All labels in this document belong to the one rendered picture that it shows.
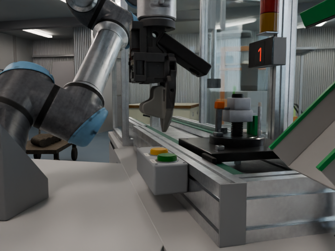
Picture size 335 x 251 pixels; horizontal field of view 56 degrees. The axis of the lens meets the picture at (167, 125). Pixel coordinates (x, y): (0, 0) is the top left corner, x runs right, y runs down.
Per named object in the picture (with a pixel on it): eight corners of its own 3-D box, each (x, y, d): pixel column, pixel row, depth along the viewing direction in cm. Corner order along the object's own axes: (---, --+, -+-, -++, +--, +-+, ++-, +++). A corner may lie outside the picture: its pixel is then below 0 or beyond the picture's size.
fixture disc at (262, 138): (223, 148, 72) (223, 140, 72) (201, 140, 86) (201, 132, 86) (276, 146, 76) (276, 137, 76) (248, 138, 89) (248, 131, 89)
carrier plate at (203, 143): (211, 163, 66) (211, 153, 66) (178, 145, 90) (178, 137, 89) (308, 157, 72) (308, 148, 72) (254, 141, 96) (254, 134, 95)
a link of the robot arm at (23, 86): (-23, 114, 74) (4, 75, 82) (33, 138, 78) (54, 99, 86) (-18, 86, 65) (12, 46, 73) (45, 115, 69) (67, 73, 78)
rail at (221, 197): (219, 248, 48) (220, 178, 47) (133, 149, 134) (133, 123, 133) (251, 243, 50) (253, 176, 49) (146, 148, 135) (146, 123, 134)
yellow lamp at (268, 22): (265, 31, 83) (266, 11, 83) (255, 34, 88) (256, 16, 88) (282, 31, 85) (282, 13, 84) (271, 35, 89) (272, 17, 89)
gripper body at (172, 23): (128, 85, 64) (127, 25, 63) (169, 86, 67) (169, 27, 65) (134, 84, 57) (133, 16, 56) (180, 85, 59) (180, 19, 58)
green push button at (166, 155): (159, 167, 62) (159, 157, 62) (155, 163, 66) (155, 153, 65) (179, 166, 63) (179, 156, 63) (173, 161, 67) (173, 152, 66)
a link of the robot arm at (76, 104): (28, 135, 78) (93, 14, 112) (84, 159, 83) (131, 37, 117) (40, 110, 69) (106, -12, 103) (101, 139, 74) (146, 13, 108)
